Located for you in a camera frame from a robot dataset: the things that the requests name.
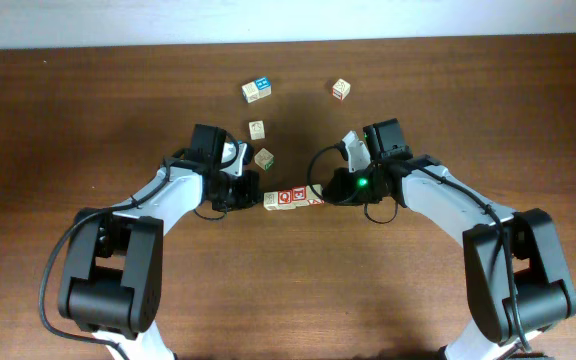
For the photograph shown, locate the wooden block yellow side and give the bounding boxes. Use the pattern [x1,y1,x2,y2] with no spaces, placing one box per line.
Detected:
[263,191,279,211]

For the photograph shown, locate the wooden block red A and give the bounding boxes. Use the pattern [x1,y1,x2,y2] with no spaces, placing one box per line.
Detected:
[306,184,324,205]

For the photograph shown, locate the red Q wooden block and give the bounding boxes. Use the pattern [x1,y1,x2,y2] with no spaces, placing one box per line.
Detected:
[278,190,296,210]

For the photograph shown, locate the red E wooden block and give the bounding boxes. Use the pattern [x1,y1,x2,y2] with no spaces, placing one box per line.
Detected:
[291,186,309,207]

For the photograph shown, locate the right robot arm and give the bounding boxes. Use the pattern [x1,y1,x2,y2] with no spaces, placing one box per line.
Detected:
[315,119,576,359]

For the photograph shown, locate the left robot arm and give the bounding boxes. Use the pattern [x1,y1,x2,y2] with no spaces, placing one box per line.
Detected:
[49,124,262,359]

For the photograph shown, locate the wooden block elephant picture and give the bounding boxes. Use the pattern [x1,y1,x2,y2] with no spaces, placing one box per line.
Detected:
[254,148,275,171]

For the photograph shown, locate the wooden block ball picture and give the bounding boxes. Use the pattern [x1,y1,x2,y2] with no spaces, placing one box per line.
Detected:
[249,120,265,140]

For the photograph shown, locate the wooden block far right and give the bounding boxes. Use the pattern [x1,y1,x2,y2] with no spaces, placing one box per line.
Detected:
[331,78,351,101]

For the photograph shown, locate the plain wooden block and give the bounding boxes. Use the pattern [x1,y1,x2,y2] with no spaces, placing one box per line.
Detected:
[242,82,259,103]

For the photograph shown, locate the blue topped wooden block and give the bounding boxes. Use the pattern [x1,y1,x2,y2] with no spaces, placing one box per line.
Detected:
[254,77,272,98]

